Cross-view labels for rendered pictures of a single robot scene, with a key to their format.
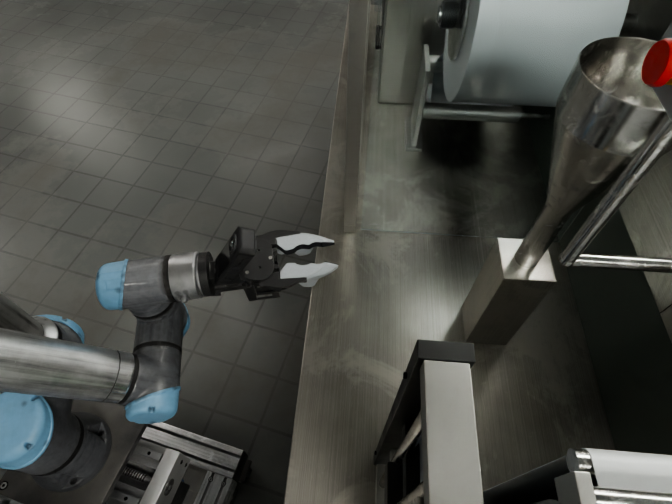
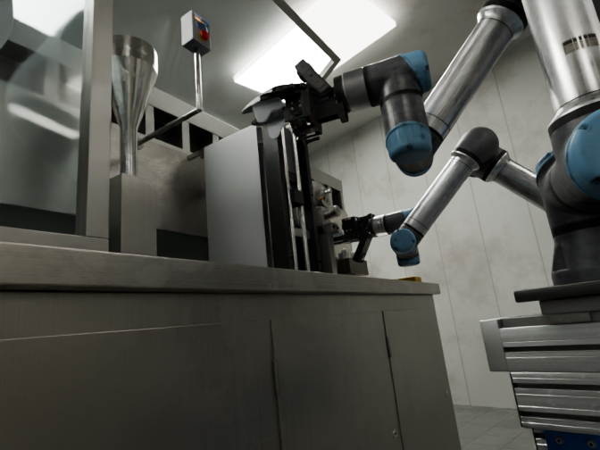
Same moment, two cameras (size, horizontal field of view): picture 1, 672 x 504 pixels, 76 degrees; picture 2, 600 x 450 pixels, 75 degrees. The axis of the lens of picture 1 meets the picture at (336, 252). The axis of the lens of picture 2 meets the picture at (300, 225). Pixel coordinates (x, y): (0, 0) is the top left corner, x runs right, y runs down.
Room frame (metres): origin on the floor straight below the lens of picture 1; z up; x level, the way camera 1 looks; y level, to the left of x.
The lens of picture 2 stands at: (1.01, 0.43, 0.80)
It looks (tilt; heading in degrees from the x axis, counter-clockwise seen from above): 14 degrees up; 208
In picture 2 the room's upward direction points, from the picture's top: 6 degrees counter-clockwise
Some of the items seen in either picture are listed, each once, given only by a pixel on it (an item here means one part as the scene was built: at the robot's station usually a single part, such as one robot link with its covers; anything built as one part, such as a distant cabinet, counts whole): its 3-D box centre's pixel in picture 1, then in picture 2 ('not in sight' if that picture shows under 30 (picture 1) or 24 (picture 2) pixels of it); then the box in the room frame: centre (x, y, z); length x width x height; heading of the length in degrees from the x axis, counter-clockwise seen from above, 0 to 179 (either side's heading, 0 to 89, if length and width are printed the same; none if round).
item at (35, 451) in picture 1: (28, 428); (579, 186); (0.19, 0.55, 0.98); 0.13 x 0.12 x 0.14; 9
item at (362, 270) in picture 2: not in sight; (316, 274); (-0.47, -0.32, 1.00); 0.40 x 0.16 x 0.06; 85
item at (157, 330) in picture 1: (161, 321); (406, 132); (0.33, 0.30, 1.12); 0.11 x 0.08 x 0.11; 9
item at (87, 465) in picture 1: (61, 446); (597, 252); (0.18, 0.55, 0.87); 0.15 x 0.15 x 0.10
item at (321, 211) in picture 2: not in sight; (330, 247); (-0.24, -0.13, 1.05); 0.06 x 0.05 x 0.31; 85
